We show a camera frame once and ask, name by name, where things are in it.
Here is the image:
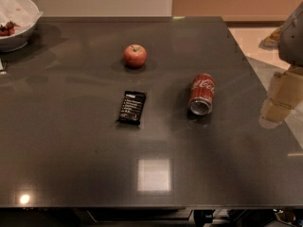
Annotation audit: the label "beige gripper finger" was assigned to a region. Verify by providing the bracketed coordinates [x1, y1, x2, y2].
[258, 98, 292, 129]
[268, 65, 303, 109]

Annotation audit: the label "red coke can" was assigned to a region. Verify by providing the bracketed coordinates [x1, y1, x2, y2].
[187, 74, 215, 116]

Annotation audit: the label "black snack bar wrapper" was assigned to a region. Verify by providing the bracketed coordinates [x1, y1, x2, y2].
[117, 91, 147, 125]

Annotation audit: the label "red apple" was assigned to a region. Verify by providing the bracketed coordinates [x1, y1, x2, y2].
[123, 44, 147, 68]

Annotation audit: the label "white napkin in bowl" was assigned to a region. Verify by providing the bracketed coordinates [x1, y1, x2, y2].
[0, 0, 41, 27]

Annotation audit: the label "red strawberries in bowl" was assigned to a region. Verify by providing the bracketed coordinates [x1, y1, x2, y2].
[0, 21, 17, 37]

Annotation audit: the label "white bowl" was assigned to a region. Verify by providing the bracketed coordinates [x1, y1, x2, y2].
[0, 0, 44, 53]

